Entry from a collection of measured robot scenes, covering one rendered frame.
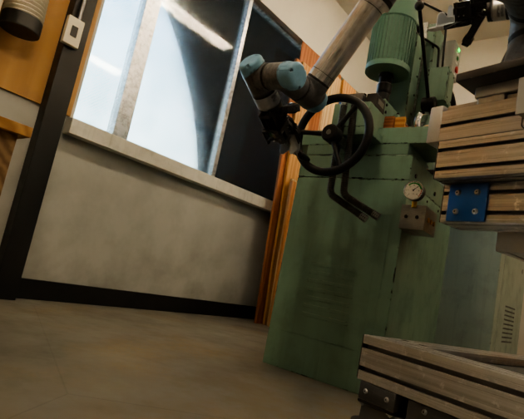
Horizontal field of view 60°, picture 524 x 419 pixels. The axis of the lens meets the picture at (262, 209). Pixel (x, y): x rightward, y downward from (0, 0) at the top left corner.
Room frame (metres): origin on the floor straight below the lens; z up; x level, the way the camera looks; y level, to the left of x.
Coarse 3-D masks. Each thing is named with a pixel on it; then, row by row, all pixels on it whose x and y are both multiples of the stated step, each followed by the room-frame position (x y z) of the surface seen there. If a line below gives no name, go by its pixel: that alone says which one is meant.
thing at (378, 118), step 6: (366, 102) 1.49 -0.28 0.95; (336, 108) 1.56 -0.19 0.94; (348, 108) 1.53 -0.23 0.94; (372, 108) 1.49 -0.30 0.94; (336, 114) 1.55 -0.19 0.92; (360, 114) 1.50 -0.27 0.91; (372, 114) 1.50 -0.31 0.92; (378, 114) 1.54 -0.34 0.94; (336, 120) 1.55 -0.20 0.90; (348, 120) 1.52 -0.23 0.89; (360, 120) 1.50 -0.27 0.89; (378, 120) 1.55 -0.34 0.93; (348, 126) 1.53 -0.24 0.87; (378, 126) 1.55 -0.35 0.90
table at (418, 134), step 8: (344, 128) 1.53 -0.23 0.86; (360, 128) 1.49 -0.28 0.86; (384, 128) 1.54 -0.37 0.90; (392, 128) 1.52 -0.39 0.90; (400, 128) 1.51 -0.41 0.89; (408, 128) 1.49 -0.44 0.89; (416, 128) 1.47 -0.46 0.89; (424, 128) 1.46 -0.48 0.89; (304, 136) 1.74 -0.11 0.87; (312, 136) 1.72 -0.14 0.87; (320, 136) 1.70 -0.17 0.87; (344, 136) 1.55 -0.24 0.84; (360, 136) 1.51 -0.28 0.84; (376, 136) 1.50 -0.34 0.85; (384, 136) 1.54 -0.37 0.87; (392, 136) 1.52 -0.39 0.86; (400, 136) 1.50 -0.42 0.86; (408, 136) 1.49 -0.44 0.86; (416, 136) 1.47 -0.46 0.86; (424, 136) 1.45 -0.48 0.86; (304, 144) 1.73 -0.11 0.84; (312, 144) 1.71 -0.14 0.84; (320, 144) 1.69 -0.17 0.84; (328, 144) 1.67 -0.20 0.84; (416, 144) 1.48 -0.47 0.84; (424, 144) 1.46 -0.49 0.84; (304, 152) 1.84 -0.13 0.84; (424, 152) 1.54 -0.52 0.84; (432, 152) 1.53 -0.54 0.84; (432, 160) 1.62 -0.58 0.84
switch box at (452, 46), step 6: (450, 42) 1.86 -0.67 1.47; (456, 42) 1.85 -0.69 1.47; (450, 48) 1.86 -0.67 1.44; (456, 48) 1.86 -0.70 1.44; (450, 54) 1.85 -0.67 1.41; (456, 54) 1.87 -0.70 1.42; (444, 60) 1.87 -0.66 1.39; (450, 60) 1.85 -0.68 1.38; (456, 60) 1.88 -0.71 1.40; (444, 66) 1.87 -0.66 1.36; (450, 66) 1.85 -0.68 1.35; (456, 66) 1.89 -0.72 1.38
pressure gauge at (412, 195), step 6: (414, 180) 1.39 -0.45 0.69; (408, 186) 1.41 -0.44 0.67; (414, 186) 1.40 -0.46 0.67; (420, 186) 1.38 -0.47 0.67; (408, 192) 1.40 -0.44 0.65; (414, 192) 1.39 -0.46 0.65; (420, 192) 1.38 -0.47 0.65; (408, 198) 1.40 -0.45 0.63; (414, 198) 1.39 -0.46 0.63; (420, 198) 1.39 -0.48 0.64; (414, 204) 1.41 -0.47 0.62
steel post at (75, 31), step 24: (72, 0) 1.96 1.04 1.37; (96, 0) 2.01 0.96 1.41; (72, 24) 1.92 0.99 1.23; (72, 48) 1.97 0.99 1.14; (72, 72) 1.99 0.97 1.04; (48, 96) 1.94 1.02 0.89; (48, 120) 1.96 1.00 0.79; (48, 144) 1.98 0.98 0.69; (24, 168) 1.96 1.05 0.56; (48, 168) 2.00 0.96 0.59; (24, 192) 1.95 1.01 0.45; (24, 216) 1.97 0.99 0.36; (24, 240) 1.99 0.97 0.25; (0, 264) 1.94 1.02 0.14; (24, 264) 2.01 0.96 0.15; (0, 288) 1.95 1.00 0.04
